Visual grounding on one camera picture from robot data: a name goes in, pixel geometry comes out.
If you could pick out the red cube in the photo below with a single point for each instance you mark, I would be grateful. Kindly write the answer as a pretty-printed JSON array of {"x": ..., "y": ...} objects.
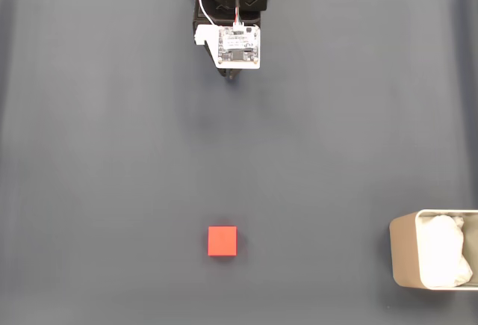
[{"x": 222, "y": 241}]

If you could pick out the beige open box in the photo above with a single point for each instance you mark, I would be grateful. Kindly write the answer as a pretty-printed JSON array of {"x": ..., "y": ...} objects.
[{"x": 403, "y": 250}]

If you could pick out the dark grey mat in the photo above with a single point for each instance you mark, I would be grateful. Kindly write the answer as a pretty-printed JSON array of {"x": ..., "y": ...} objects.
[{"x": 112, "y": 134}]

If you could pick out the white crumpled paper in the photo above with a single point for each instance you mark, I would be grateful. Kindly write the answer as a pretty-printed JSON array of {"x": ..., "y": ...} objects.
[{"x": 442, "y": 250}]

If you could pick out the camera board on white mount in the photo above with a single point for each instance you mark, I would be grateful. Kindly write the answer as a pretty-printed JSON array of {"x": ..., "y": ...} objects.
[{"x": 239, "y": 46}]

